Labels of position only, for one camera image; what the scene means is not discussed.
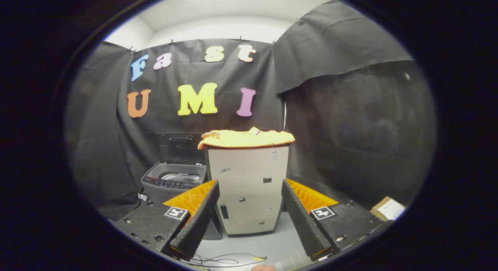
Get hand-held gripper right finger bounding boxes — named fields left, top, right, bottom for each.
left=281, top=179, right=393, bottom=261

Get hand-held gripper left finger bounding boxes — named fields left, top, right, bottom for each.
left=115, top=180, right=220, bottom=261

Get grey washing machine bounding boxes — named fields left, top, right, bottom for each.
left=141, top=160, right=223, bottom=240

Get dark washing machine lid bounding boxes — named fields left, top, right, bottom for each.
left=159, top=133, right=206, bottom=165

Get orange polo shirt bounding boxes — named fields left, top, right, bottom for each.
left=197, top=127, right=295, bottom=150

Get beige cabinet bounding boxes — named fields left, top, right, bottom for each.
left=204, top=144, right=290, bottom=236

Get cardboard box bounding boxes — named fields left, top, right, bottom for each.
left=370, top=196, right=406, bottom=222

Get tangled floor cables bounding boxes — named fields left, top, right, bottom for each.
left=191, top=252, right=269, bottom=269

